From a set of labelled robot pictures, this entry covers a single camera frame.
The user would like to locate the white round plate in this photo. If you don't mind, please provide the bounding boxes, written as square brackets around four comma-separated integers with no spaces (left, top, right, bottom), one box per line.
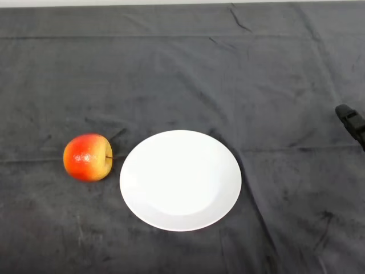
[119,130,242,232]

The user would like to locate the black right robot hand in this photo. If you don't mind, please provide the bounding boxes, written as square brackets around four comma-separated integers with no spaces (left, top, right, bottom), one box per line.
[335,104,365,153]

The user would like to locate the red yellow apple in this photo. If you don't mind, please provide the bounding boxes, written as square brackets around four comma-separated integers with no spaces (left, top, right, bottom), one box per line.
[63,133,114,183]

